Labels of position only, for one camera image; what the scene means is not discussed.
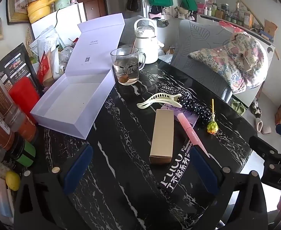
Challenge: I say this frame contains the row of shelf bottles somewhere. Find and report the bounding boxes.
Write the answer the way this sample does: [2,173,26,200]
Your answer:
[197,1,254,29]

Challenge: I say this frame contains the cream hair clip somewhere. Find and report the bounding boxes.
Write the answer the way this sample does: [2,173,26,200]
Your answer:
[137,92,183,109]

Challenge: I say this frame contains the woven straw trivet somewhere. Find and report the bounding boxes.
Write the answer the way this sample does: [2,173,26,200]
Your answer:
[25,26,35,55]

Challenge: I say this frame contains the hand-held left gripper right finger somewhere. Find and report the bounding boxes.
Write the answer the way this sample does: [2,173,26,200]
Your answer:
[179,146,273,230]

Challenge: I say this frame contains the clear plastic bag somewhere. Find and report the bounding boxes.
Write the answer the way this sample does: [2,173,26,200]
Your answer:
[59,47,74,72]

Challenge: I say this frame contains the brown cardboard box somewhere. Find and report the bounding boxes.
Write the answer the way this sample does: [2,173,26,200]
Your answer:
[264,19,278,41]

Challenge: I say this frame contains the black printed long box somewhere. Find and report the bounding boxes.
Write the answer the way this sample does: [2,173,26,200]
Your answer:
[158,138,200,192]

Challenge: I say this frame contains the copper stirring spoon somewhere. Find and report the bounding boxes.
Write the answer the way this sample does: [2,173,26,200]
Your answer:
[120,39,136,83]

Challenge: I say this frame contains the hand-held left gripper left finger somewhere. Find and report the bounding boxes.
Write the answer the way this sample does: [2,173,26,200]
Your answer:
[13,144,122,230]

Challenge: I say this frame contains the yellow lemon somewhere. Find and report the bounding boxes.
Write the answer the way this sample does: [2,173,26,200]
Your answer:
[6,171,21,191]

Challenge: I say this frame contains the pink black small bag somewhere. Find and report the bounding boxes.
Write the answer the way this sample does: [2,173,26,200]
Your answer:
[148,5,164,20]

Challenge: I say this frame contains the grey leaf pattern chair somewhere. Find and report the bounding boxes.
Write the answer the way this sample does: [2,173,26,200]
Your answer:
[170,19,233,103]

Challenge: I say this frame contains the black printed pouch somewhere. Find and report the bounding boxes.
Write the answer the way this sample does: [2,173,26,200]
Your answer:
[0,43,44,94]

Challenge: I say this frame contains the white fridge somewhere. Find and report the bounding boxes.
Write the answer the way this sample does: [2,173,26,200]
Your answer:
[30,2,87,40]

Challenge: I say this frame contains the green lollipop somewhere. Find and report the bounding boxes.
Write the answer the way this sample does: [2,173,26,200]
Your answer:
[207,99,218,135]

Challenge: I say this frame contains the glass mug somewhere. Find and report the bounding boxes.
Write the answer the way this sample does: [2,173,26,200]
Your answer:
[110,47,146,85]

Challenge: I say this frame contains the yellow cooking pot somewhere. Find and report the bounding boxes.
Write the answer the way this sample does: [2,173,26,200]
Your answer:
[26,0,60,24]

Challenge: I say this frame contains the green label dark bottle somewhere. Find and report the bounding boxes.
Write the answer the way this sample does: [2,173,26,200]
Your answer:
[1,138,36,168]

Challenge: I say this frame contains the gold cardboard box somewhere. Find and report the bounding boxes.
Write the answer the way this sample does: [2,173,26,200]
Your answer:
[149,109,174,165]

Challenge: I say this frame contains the purple card packet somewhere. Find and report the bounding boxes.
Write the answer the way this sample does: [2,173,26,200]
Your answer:
[160,103,200,125]

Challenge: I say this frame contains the black polka dot scrunchie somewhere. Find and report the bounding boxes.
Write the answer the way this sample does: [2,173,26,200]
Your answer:
[179,90,213,127]

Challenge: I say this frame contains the white gift box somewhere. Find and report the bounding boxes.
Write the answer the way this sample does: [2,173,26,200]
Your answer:
[30,13,125,140]

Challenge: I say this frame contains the red-orange spice jar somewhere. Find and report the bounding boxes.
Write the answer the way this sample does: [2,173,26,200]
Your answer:
[5,105,38,139]

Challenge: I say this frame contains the white kettle bottle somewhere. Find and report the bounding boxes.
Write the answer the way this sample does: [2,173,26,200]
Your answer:
[134,18,164,64]

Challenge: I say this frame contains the red snack packet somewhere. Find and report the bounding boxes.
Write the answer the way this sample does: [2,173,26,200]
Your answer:
[36,51,53,87]

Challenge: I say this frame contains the red tin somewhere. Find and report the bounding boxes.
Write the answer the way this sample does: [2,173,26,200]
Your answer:
[8,77,40,123]

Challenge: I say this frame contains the black white checkered scrunchie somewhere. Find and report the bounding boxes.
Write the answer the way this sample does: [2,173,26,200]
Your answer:
[158,85,186,97]

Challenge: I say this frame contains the framed picture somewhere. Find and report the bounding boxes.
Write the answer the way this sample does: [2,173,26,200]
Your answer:
[6,0,29,25]

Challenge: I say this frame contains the brown door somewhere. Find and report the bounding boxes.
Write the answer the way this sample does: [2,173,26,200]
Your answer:
[77,0,107,21]

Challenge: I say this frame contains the floral cushion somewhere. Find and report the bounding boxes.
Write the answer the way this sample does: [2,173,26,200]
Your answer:
[188,32,269,94]

